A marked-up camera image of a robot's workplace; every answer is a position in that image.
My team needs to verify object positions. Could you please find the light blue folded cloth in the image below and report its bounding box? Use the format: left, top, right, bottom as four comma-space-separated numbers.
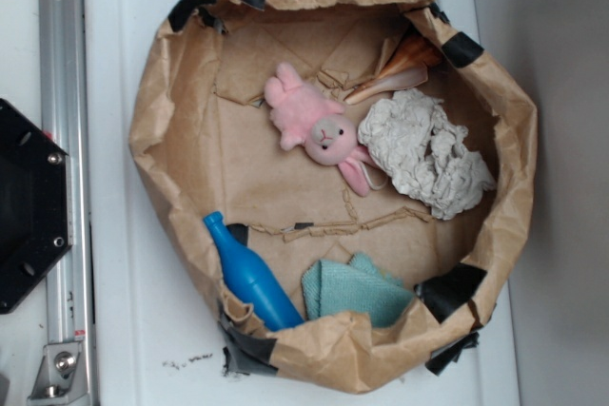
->
302, 252, 413, 328

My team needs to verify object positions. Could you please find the crumpled white paper towel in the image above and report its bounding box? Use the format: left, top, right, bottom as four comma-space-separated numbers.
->
358, 88, 497, 221

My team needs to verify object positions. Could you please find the metal corner bracket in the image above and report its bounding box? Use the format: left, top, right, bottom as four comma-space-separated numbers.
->
27, 341, 88, 405

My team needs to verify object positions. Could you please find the brown paper bag bin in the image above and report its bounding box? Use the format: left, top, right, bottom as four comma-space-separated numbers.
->
129, 0, 538, 393

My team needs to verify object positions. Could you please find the orange conch seashell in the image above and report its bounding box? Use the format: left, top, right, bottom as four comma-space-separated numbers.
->
344, 34, 443, 105

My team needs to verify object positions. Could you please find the white plastic tray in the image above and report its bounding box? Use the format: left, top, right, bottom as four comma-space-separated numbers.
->
85, 0, 520, 405

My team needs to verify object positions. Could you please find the pink plush bunny toy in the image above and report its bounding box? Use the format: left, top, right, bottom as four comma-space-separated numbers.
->
264, 62, 388, 197

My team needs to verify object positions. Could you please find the aluminium extrusion rail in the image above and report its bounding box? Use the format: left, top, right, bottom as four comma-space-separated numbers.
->
36, 0, 100, 406

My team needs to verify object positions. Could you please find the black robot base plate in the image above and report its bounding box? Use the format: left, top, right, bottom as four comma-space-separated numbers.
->
1, 99, 71, 315

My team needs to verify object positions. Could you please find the blue plastic bottle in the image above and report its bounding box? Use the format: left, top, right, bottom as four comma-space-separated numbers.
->
203, 211, 304, 331

